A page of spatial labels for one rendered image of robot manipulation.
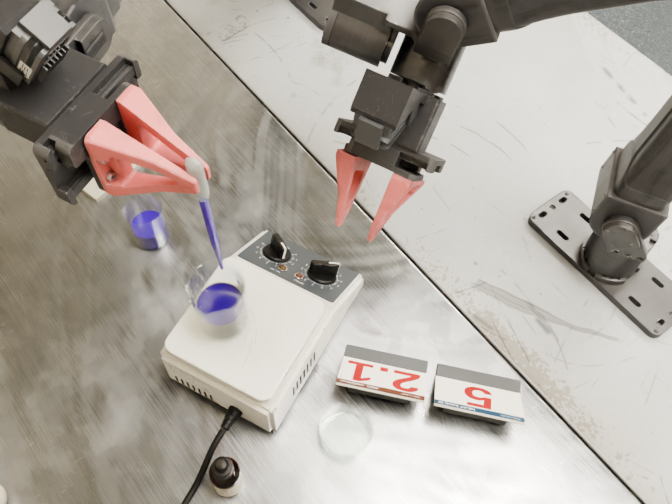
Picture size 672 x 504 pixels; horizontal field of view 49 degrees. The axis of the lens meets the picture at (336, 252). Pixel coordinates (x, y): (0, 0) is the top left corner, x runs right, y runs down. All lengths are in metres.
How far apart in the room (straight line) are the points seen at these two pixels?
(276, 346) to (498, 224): 0.34
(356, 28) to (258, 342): 0.31
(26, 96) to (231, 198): 0.40
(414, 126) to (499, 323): 0.27
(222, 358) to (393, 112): 0.28
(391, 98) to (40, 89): 0.27
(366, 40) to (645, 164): 0.28
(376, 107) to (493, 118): 0.42
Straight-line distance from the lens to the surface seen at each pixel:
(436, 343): 0.83
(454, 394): 0.78
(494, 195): 0.94
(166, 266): 0.88
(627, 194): 0.78
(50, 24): 0.52
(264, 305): 0.74
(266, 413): 0.72
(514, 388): 0.82
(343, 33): 0.70
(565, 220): 0.93
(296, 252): 0.83
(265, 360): 0.72
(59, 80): 0.57
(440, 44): 0.65
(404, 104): 0.62
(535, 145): 1.00
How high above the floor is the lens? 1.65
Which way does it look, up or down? 59 degrees down
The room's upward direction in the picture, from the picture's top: 2 degrees clockwise
